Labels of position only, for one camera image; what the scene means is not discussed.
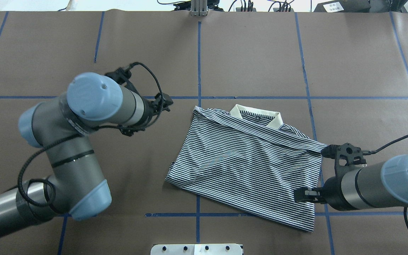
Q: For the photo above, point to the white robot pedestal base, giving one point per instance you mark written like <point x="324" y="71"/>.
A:
<point x="198" y="249"/>

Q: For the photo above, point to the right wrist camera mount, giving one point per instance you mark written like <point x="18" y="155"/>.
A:
<point x="346" y="158"/>

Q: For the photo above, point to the black power supply box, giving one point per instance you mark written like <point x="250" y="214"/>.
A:
<point x="350" y="6"/>

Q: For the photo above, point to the striped navy white polo shirt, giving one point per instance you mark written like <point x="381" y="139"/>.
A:
<point x="249" y="159"/>

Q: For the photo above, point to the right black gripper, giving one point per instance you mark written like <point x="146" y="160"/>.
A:
<point x="332" y="193"/>

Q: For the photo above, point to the aluminium frame post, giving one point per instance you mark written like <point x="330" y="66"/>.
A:
<point x="199" y="8"/>

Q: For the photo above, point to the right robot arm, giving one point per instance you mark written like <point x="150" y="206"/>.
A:
<point x="380" y="185"/>

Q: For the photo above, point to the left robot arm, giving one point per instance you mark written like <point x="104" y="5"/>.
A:
<point x="64" y="175"/>

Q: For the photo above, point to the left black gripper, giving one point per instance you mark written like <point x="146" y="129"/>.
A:
<point x="149" y="111"/>

